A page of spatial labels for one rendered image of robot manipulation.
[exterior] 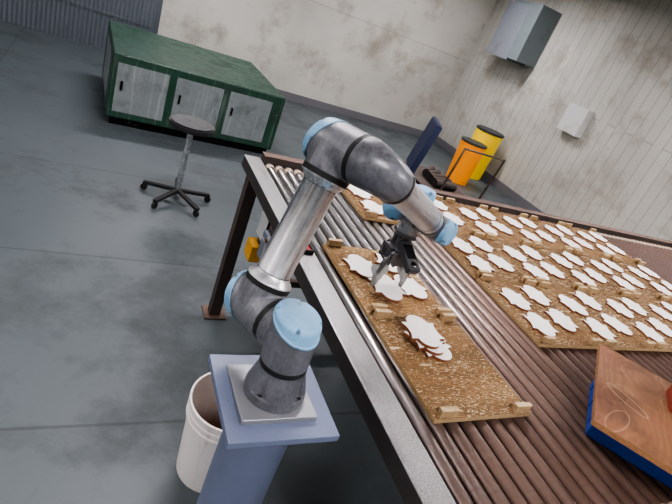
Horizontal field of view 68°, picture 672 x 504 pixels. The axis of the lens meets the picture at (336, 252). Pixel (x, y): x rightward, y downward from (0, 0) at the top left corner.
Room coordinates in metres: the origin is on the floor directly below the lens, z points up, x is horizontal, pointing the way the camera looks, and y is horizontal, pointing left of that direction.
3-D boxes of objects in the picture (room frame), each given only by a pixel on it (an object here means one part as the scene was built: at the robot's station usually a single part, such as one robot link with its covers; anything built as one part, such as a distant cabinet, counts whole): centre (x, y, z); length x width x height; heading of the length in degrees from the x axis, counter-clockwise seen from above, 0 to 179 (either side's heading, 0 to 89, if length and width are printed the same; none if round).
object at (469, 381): (1.24, -0.42, 0.93); 0.41 x 0.35 x 0.02; 32
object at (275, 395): (0.92, 0.01, 0.93); 0.15 x 0.15 x 0.10
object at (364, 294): (1.60, -0.20, 0.93); 0.41 x 0.35 x 0.02; 32
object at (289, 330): (0.93, 0.02, 1.05); 0.13 x 0.12 x 0.14; 56
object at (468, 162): (7.40, -1.25, 0.31); 0.40 x 0.39 x 0.62; 123
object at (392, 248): (1.49, -0.18, 1.12); 0.09 x 0.08 x 0.12; 32
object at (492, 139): (8.11, -1.52, 0.39); 0.46 x 0.46 x 0.77
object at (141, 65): (5.30, 2.16, 0.33); 1.64 x 1.50 x 0.65; 124
